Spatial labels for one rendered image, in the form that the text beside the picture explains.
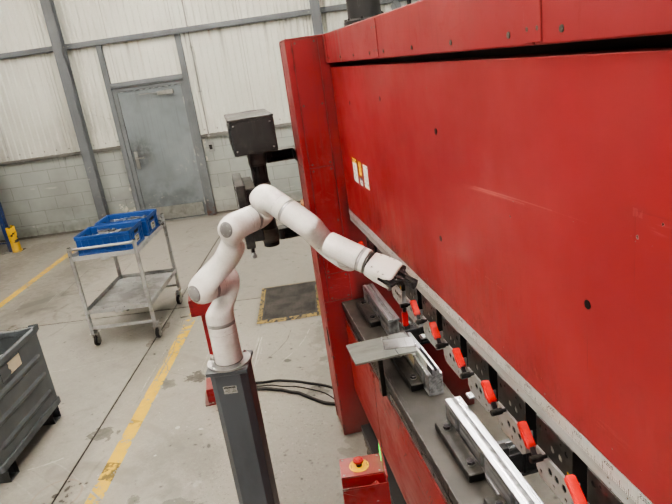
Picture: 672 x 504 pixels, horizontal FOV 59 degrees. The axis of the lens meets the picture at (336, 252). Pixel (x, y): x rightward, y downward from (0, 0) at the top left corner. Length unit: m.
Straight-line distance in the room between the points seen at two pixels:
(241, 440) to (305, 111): 1.62
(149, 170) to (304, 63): 7.12
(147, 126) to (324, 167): 6.95
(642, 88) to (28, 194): 10.35
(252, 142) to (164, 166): 6.75
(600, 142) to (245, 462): 2.18
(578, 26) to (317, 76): 2.15
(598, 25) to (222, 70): 8.74
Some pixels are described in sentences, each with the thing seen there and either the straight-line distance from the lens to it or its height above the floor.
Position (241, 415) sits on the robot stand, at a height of 0.78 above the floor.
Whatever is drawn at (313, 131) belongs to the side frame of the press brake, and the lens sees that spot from 3.10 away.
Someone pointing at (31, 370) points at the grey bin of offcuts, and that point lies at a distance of 4.54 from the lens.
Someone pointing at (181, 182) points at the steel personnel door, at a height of 0.60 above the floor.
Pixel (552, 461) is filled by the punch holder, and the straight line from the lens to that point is 1.51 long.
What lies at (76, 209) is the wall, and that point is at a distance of 10.61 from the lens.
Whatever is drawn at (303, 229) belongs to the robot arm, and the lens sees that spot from 2.00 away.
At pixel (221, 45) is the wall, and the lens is 9.59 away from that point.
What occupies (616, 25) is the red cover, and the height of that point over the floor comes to 2.18.
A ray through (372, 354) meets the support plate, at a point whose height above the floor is 1.00.
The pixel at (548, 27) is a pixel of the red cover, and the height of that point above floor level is 2.19.
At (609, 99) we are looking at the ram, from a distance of 1.03.
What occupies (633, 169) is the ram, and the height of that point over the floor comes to 1.97.
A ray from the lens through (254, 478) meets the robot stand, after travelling 2.88.
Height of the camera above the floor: 2.19
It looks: 18 degrees down
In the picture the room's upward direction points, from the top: 8 degrees counter-clockwise
